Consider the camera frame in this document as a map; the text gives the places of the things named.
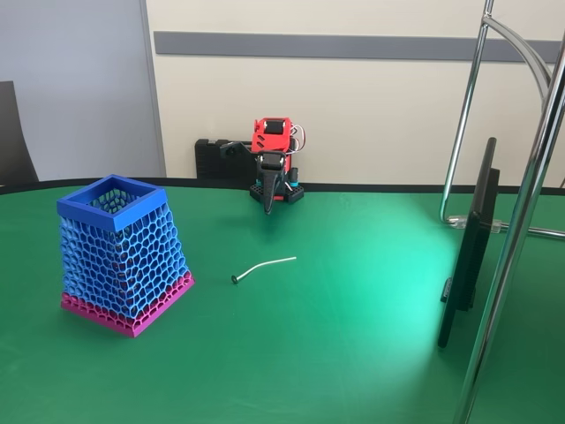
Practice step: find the black camera on bracket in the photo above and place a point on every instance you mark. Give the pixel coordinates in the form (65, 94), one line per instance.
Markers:
(231, 149)

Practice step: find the black flat monitor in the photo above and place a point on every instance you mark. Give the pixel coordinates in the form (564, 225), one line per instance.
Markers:
(472, 247)

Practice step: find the blue pink lattice basket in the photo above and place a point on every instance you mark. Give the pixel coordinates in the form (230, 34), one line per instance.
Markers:
(132, 247)

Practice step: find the black teal power plug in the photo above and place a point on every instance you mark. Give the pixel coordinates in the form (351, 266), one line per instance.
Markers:
(294, 176)

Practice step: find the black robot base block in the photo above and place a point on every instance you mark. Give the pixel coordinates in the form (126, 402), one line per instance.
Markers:
(293, 193)

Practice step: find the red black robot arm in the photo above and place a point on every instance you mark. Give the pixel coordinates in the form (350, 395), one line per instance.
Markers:
(274, 140)

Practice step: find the grey wall rail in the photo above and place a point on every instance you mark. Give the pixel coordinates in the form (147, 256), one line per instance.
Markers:
(353, 46)

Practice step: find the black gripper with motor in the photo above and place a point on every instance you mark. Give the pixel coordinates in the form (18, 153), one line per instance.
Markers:
(269, 177)

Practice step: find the clear plastic clip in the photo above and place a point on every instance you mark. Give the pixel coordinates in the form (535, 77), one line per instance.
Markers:
(496, 227)

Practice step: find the chrome tube frame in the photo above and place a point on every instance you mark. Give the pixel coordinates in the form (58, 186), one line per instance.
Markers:
(507, 265)

